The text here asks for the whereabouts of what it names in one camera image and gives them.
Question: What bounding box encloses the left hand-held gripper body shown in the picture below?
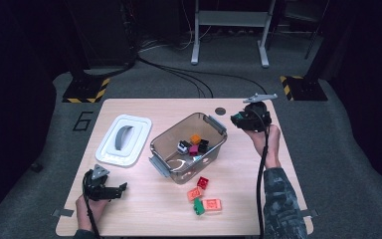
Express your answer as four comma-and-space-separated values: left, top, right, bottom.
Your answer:
82, 163, 110, 202

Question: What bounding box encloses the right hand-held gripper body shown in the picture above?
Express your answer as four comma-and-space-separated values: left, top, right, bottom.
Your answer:
242, 93, 279, 132

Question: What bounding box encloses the black building block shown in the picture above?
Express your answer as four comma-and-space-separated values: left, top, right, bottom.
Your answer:
198, 138, 211, 154

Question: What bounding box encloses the white and black toy car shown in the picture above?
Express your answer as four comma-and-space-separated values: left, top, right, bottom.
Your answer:
177, 139, 193, 155

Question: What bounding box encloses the clear brown plastic storage box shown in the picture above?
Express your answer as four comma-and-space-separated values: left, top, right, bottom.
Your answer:
148, 112, 229, 185

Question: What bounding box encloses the small coral building block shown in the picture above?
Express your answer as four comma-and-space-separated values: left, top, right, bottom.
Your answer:
187, 186, 203, 202

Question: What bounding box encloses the long pink building block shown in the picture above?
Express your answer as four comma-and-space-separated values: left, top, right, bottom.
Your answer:
201, 198, 223, 213

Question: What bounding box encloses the person's left hand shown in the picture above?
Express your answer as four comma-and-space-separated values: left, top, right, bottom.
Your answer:
75, 193, 110, 232

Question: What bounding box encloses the person's right hand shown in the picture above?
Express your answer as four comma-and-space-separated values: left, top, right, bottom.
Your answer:
244, 123, 283, 169

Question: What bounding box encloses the grey tape strip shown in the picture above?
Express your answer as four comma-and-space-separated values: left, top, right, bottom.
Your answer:
52, 208, 75, 218
299, 208, 319, 219

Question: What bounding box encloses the black stand base striped tape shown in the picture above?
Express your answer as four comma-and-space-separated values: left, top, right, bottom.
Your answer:
280, 75, 328, 102
62, 77, 111, 104

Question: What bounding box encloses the green building block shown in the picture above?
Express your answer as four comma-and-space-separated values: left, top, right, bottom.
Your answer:
193, 197, 206, 216

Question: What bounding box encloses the black equipment cabinet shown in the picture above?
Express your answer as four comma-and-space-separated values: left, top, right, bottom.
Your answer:
64, 0, 137, 69

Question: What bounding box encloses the left hand-held gripper black cable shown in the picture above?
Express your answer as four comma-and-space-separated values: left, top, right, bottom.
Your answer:
82, 172, 101, 239

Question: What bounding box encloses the hand-held gripper black cable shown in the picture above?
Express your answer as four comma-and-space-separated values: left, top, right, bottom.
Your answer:
82, 172, 101, 239
253, 109, 272, 239

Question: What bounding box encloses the white lid with grey handle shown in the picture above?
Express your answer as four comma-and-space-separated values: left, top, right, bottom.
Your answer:
95, 114, 153, 168

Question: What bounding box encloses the thin black floor cable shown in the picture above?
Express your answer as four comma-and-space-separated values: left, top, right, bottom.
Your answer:
173, 67, 269, 98
135, 54, 214, 100
158, 66, 204, 100

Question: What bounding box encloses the right hand-held gripper black cable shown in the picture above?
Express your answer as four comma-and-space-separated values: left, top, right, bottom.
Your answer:
253, 109, 272, 239

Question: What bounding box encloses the white metal stand frame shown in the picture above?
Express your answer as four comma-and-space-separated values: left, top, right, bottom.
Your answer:
191, 0, 278, 69

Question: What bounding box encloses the white floor cable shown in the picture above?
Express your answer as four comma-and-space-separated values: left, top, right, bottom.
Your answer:
138, 24, 213, 53

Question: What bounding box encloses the thick black floor cable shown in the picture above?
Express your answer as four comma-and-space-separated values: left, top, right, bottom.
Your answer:
83, 19, 140, 79

